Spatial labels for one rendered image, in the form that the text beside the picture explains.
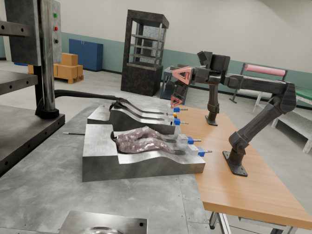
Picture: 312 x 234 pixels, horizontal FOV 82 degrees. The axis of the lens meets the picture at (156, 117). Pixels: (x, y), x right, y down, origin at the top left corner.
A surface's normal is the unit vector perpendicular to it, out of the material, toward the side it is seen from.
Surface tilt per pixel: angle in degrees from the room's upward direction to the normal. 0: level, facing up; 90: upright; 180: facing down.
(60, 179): 0
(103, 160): 90
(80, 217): 0
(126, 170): 90
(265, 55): 90
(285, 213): 0
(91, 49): 90
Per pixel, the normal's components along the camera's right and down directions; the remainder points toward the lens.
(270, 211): 0.15, -0.92
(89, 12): -0.18, 0.33
